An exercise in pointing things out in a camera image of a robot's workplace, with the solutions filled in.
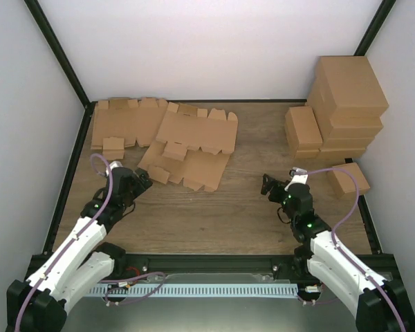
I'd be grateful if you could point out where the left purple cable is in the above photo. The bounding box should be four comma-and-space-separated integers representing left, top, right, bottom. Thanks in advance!
15, 153, 117, 332

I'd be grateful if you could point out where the small folded box left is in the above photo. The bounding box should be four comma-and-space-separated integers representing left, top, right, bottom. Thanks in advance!
285, 106, 323, 151

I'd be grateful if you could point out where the flat cardboard blank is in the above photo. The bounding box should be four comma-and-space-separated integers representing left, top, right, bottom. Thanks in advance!
91, 98, 168, 160
156, 102, 238, 160

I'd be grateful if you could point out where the lone small folded box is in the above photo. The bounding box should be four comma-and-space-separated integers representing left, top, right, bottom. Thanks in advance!
327, 163, 370, 200

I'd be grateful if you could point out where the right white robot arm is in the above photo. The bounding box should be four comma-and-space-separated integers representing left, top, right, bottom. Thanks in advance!
261, 168, 415, 331

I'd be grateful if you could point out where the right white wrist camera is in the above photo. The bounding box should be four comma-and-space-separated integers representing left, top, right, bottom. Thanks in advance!
284, 167, 308, 192

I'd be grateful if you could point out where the large top folded box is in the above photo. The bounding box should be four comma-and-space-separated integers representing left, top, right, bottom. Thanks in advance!
315, 56, 389, 120

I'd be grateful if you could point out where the black aluminium frame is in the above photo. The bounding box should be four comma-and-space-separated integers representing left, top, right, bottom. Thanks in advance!
5, 0, 415, 332

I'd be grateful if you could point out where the flat cardboard blank middle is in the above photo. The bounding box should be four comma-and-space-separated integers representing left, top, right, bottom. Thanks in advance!
156, 102, 238, 160

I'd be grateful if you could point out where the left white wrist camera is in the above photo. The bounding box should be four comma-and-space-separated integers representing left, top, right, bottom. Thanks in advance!
109, 160, 122, 169

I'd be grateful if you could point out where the light blue slotted rail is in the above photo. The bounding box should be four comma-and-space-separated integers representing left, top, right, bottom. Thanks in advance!
85, 284, 298, 299

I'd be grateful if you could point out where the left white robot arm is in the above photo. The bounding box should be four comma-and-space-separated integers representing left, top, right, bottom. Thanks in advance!
6, 162, 152, 331

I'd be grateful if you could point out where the cardboard box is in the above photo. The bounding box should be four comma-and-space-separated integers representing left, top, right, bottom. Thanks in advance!
138, 141, 230, 192

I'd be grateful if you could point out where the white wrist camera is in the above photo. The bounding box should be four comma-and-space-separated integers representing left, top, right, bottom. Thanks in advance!
284, 167, 308, 192
109, 160, 122, 169

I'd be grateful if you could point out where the flat cardboard blank left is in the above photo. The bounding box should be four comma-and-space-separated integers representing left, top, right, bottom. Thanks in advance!
91, 98, 168, 160

